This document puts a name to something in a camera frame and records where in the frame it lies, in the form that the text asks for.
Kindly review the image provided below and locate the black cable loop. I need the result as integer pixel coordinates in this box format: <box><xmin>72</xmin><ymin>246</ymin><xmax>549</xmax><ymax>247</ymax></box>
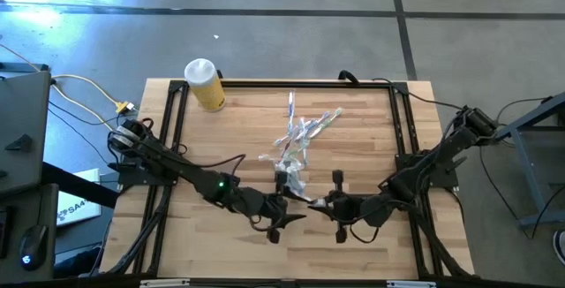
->
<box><xmin>337</xmin><ymin>69</ymin><xmax>361</xmax><ymax>85</ymax></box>

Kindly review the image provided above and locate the black aluminium table frame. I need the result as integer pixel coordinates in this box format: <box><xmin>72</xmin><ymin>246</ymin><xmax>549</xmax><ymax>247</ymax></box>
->
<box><xmin>105</xmin><ymin>79</ymin><xmax>476</xmax><ymax>280</ymax></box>

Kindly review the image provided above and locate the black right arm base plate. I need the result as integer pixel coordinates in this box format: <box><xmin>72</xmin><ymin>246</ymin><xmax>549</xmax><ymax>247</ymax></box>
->
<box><xmin>395</xmin><ymin>153</ymin><xmax>468</xmax><ymax>192</ymax></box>

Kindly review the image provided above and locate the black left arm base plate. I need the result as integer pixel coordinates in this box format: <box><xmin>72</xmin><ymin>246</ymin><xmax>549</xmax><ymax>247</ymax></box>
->
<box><xmin>108</xmin><ymin>160</ymin><xmax>177</xmax><ymax>187</ymax></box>

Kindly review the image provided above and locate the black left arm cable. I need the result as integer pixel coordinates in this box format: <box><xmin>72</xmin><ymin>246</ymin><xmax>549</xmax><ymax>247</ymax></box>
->
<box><xmin>180</xmin><ymin>153</ymin><xmax>247</xmax><ymax>177</ymax></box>

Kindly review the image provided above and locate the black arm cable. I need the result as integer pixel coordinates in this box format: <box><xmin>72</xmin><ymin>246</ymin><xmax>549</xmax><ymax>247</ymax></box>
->
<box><xmin>372</xmin><ymin>77</ymin><xmax>465</xmax><ymax>112</ymax></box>
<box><xmin>180</xmin><ymin>153</ymin><xmax>247</xmax><ymax>177</ymax></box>

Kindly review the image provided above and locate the small black wedge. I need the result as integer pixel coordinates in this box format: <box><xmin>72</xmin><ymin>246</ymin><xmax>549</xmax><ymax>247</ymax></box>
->
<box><xmin>4</xmin><ymin>133</ymin><xmax>34</xmax><ymax>153</ymax></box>

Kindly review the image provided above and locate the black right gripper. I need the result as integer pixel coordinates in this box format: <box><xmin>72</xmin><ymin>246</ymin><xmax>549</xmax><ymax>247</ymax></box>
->
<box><xmin>306</xmin><ymin>169</ymin><xmax>370</xmax><ymax>245</ymax></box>

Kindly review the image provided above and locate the black computer mouse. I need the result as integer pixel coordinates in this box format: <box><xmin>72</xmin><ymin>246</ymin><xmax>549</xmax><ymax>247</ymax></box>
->
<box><xmin>18</xmin><ymin>224</ymin><xmax>49</xmax><ymax>272</ymax></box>

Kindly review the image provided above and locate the green toothbrush in clear wrapper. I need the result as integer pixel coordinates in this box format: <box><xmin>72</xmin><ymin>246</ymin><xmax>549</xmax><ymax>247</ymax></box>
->
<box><xmin>284</xmin><ymin>107</ymin><xmax>345</xmax><ymax>155</ymax></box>

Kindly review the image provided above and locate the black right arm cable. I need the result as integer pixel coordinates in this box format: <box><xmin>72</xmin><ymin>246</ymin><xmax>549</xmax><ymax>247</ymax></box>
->
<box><xmin>372</xmin><ymin>77</ymin><xmax>465</xmax><ymax>112</ymax></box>

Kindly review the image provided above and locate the white printed label sheet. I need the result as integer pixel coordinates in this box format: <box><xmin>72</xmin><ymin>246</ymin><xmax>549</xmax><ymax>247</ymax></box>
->
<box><xmin>56</xmin><ymin>168</ymin><xmax>103</xmax><ymax>227</ymax></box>

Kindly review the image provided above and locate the black diagonal bar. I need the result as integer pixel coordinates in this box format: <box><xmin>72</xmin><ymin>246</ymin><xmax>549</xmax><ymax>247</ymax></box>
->
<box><xmin>41</xmin><ymin>161</ymin><xmax>119</xmax><ymax>209</ymax></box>

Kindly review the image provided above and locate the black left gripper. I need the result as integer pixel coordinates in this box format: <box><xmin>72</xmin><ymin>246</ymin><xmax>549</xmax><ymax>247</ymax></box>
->
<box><xmin>237</xmin><ymin>170</ymin><xmax>313</xmax><ymax>245</ymax></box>

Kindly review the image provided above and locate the clear plastic bag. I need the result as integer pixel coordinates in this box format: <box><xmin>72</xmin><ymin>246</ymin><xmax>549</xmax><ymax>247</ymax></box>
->
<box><xmin>274</xmin><ymin>158</ymin><xmax>311</xmax><ymax>203</ymax></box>

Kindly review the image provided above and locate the blue-gray metal table frame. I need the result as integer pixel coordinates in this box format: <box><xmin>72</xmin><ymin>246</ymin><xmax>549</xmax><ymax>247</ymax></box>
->
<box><xmin>488</xmin><ymin>91</ymin><xmax>565</xmax><ymax>230</ymax></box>

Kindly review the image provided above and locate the yellow cable with connector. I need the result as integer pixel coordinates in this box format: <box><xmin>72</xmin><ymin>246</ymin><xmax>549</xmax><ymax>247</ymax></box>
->
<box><xmin>50</xmin><ymin>73</ymin><xmax>138</xmax><ymax>133</ymax></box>

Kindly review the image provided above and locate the thin orange cable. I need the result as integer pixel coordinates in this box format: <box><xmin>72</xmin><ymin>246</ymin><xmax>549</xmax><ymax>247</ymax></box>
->
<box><xmin>0</xmin><ymin>42</ymin><xmax>40</xmax><ymax>72</ymax></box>

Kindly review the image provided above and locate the black floor cable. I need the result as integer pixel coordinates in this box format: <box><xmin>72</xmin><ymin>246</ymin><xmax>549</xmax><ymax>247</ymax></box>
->
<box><xmin>478</xmin><ymin>96</ymin><xmax>565</xmax><ymax>240</ymax></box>
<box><xmin>47</xmin><ymin>99</ymin><xmax>123</xmax><ymax>165</ymax></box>

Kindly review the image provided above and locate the yellow canister with white lid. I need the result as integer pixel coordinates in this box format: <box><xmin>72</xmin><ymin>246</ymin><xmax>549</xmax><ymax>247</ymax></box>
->
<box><xmin>184</xmin><ymin>57</ymin><xmax>227</xmax><ymax>113</ymax></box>

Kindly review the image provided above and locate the dark desk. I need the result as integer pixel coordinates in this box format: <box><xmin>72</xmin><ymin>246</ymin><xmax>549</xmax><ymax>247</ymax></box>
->
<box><xmin>0</xmin><ymin>184</ymin><xmax>59</xmax><ymax>285</ymax></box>

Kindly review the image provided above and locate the person's shoe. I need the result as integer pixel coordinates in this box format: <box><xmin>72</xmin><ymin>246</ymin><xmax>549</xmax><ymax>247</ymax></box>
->
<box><xmin>552</xmin><ymin>229</ymin><xmax>565</xmax><ymax>266</ymax></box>

